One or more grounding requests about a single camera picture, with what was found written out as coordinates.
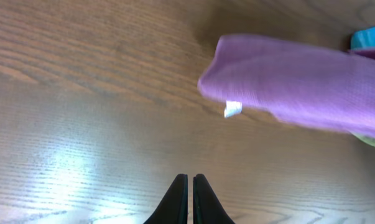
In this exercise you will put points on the blue microfiber cloth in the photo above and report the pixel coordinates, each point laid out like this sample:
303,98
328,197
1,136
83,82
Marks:
363,39

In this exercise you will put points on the green cloth with label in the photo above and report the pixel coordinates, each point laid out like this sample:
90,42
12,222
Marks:
366,138

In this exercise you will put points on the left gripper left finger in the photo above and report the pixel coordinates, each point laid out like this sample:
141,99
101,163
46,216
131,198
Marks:
173,208

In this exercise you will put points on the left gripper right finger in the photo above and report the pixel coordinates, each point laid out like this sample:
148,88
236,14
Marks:
207,209

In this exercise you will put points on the purple microfiber cloth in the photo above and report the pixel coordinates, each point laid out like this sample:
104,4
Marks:
298,83

